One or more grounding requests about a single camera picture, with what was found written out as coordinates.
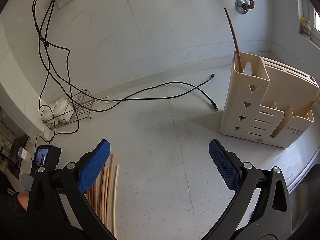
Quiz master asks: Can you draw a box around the black cable long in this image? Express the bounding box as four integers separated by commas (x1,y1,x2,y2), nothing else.
32,0,220,136

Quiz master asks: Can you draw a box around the light wooden chopstick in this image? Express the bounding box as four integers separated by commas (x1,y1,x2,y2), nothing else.
112,165,119,237

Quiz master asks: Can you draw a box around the steel sink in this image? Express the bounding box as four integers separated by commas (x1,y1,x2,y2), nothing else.
287,152,320,230

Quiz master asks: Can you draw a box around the black cable with plug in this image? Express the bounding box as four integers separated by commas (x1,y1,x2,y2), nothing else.
32,0,216,106

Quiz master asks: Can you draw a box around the chrome wall flange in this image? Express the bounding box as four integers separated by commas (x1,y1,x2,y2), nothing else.
235,0,248,14

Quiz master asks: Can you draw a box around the cream plastic utensil holder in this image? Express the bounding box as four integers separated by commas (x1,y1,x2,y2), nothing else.
220,53,319,148

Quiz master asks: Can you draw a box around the left hand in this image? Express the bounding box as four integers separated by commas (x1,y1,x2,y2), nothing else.
17,190,29,210

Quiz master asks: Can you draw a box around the wire dish rack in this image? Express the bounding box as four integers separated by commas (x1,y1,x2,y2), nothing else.
41,89,95,130

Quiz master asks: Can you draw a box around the tan wooden chopstick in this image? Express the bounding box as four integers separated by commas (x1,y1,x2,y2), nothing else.
105,154,116,229

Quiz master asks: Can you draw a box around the light chopstick in holder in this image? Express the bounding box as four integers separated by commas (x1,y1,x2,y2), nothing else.
270,100,314,140

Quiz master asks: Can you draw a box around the dark brown chopstick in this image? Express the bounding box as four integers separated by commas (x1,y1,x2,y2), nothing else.
224,8,243,73

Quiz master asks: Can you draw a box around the small bottle on sill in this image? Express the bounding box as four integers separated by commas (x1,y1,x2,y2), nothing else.
300,16,312,40

